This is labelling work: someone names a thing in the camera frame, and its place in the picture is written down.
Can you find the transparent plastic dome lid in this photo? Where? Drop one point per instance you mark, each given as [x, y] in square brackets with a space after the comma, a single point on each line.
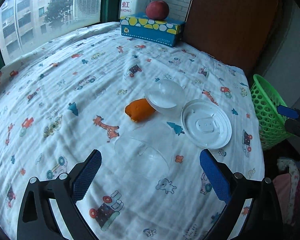
[146, 150]

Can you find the white cartoon print bedsheet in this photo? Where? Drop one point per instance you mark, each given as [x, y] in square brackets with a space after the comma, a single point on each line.
[49, 122]

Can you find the green plastic mesh basket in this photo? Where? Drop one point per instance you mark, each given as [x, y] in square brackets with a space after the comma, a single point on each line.
[272, 124]

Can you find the orange peel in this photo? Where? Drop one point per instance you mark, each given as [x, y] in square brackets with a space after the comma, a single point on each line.
[139, 110]

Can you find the brown wooden headboard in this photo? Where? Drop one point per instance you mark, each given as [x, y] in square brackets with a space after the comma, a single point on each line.
[232, 31]

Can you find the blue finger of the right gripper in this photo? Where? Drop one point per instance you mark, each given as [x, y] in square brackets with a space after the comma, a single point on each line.
[287, 112]

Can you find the green framed window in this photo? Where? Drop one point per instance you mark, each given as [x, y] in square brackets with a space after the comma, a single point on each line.
[43, 35]

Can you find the clear plastic dome cup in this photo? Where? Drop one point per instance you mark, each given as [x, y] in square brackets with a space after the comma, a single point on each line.
[167, 97]

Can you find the white plastic lid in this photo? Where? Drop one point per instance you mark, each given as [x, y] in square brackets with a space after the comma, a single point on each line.
[206, 124]

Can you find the pink floral cloth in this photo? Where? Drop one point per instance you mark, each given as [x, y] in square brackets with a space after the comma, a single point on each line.
[287, 186]

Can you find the blue yellow tissue box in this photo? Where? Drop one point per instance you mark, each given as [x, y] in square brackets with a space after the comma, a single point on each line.
[167, 32]

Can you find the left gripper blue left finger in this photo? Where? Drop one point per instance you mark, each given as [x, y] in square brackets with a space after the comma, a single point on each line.
[84, 175]

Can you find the red apple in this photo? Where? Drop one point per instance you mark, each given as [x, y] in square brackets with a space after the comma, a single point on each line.
[157, 10]

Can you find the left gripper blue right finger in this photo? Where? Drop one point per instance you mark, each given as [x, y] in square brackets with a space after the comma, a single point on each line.
[214, 174]

